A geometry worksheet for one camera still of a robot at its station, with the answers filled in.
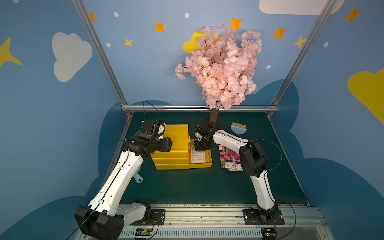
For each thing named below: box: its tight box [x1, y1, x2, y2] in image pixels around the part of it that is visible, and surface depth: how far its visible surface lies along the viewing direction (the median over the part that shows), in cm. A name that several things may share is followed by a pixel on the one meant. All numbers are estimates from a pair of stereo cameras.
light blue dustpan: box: [132, 165, 144, 184], surface depth 86 cm
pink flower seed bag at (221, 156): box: [218, 144, 224, 169], surface depth 97 cm
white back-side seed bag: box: [191, 145, 206, 164], surface depth 98 cm
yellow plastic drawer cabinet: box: [150, 124, 190, 170], surface depth 81 cm
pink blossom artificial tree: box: [174, 23, 263, 128], surface depth 73 cm
